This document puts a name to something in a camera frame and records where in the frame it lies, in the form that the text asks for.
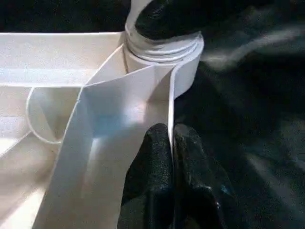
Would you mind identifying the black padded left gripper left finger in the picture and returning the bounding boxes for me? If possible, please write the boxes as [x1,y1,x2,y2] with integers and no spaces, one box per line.
[116,123,176,229]

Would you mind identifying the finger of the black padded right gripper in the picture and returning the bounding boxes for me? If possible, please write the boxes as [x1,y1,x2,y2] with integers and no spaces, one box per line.
[134,0,215,41]

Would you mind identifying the white plastic table top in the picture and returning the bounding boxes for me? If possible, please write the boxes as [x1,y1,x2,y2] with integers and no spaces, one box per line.
[0,32,203,229]

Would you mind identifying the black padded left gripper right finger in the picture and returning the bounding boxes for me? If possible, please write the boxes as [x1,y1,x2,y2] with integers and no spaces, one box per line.
[173,124,227,229]

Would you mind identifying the black glossy mat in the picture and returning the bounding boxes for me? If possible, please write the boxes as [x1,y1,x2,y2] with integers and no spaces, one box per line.
[0,0,305,229]

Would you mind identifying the white plastic table leg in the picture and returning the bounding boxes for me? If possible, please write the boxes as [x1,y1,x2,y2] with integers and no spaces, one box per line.
[124,0,205,64]

